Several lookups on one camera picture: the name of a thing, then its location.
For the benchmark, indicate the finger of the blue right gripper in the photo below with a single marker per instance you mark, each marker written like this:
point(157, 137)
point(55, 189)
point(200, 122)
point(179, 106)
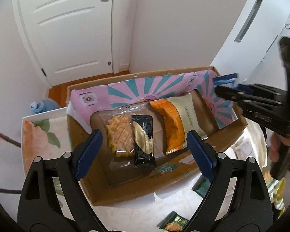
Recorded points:
point(245, 88)

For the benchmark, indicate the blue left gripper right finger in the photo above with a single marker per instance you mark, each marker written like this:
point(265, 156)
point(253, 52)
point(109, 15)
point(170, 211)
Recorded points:
point(203, 153)

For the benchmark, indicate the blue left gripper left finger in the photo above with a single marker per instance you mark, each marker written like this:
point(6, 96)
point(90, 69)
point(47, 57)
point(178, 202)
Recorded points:
point(86, 152)

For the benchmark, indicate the blue triangular coffee packet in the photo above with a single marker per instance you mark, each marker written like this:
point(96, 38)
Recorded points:
point(225, 88)

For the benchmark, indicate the black and gold snack packet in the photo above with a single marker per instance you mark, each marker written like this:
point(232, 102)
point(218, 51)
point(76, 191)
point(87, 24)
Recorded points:
point(143, 136)

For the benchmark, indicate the person right hand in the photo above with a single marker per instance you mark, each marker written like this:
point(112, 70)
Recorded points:
point(276, 142)

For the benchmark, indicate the dark green snack packet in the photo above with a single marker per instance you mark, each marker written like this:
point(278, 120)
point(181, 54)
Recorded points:
point(201, 186)

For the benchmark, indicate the orange snack packet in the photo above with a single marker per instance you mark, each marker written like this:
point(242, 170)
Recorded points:
point(174, 130)

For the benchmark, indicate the cardboard box with pink lining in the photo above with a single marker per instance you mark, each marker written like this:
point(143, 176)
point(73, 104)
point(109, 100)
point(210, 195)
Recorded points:
point(105, 186)

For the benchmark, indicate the waffle in clear wrapper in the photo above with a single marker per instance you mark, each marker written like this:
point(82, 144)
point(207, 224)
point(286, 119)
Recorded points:
point(119, 136)

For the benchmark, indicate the pale yellow snack packet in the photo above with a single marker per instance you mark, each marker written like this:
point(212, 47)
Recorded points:
point(185, 114)

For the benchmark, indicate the green yellow cracker packet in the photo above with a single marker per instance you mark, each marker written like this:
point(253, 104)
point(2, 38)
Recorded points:
point(173, 222)

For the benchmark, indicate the blue bottle on floor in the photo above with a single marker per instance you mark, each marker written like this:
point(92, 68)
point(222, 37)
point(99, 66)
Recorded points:
point(44, 106)

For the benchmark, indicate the white wardrobe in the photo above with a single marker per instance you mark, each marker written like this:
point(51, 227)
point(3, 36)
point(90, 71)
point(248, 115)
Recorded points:
point(252, 48)

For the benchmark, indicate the pink stick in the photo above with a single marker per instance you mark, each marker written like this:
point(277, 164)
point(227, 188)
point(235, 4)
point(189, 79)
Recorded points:
point(9, 140)

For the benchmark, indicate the white door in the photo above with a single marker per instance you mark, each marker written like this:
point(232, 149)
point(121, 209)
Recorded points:
point(66, 40)

